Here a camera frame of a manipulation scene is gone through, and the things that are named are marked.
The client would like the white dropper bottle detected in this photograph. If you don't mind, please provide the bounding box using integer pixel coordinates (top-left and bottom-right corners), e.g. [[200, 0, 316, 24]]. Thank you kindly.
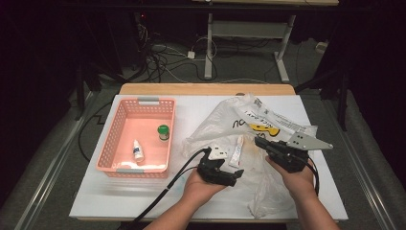
[[132, 139, 146, 163]]

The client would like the white power strip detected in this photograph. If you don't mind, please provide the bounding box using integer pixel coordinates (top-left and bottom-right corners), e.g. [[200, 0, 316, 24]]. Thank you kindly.
[[315, 40, 329, 55]]

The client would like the metal floor rail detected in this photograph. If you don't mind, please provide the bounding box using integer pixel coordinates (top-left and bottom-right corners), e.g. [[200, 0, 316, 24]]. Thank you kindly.
[[328, 95, 400, 230], [13, 92, 95, 230]]

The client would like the white-framed desk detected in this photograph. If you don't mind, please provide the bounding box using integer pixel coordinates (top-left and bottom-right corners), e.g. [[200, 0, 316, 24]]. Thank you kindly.
[[191, 0, 340, 83]]

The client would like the dark computer tower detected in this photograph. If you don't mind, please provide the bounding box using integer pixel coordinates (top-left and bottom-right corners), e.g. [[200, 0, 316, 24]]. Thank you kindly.
[[132, 11, 152, 66]]

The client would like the black stand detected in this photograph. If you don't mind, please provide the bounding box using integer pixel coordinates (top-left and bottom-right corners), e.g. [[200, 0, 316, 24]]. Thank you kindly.
[[295, 61, 350, 132]]

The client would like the right hand-held gripper cable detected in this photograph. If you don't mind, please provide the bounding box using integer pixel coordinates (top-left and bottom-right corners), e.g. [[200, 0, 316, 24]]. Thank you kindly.
[[305, 156, 321, 196]]

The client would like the tangle of floor cables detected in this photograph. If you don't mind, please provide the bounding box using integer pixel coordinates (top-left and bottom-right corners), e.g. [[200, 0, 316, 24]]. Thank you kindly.
[[137, 23, 221, 84]]

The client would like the left hand-held gripper cable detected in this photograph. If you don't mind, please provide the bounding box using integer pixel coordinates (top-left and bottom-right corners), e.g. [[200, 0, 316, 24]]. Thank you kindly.
[[128, 147, 213, 226]]

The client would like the hand-held gripper cable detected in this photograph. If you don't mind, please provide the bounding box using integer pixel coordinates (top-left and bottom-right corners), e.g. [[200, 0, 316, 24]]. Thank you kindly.
[[305, 156, 321, 196], [128, 147, 213, 226]]

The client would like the small green-capped jar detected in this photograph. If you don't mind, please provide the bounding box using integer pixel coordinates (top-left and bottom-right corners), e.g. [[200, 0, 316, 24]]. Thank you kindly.
[[156, 124, 170, 142]]

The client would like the person's right hand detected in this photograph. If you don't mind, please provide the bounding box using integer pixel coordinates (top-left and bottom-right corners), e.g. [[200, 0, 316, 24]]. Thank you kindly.
[[264, 157, 318, 201]]

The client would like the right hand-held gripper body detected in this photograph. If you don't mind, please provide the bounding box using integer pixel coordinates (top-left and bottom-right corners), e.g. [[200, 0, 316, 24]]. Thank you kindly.
[[270, 131, 334, 174]]

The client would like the pink perforated plastic basket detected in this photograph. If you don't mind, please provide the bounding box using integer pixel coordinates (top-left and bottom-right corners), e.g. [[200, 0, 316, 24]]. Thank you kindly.
[[96, 96, 176, 179]]

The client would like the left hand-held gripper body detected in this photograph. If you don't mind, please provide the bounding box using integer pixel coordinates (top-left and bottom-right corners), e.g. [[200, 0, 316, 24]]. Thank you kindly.
[[196, 146, 237, 188]]

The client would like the person's left hand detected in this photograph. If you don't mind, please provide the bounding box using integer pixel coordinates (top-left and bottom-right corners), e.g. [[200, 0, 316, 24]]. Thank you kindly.
[[181, 168, 227, 208]]

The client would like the clear printed plastic bag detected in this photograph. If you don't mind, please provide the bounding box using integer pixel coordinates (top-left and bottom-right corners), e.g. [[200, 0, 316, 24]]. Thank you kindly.
[[181, 93, 319, 219]]

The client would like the black floor cable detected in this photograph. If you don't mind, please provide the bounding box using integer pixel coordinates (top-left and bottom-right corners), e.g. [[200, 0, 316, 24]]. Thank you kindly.
[[78, 101, 113, 163]]

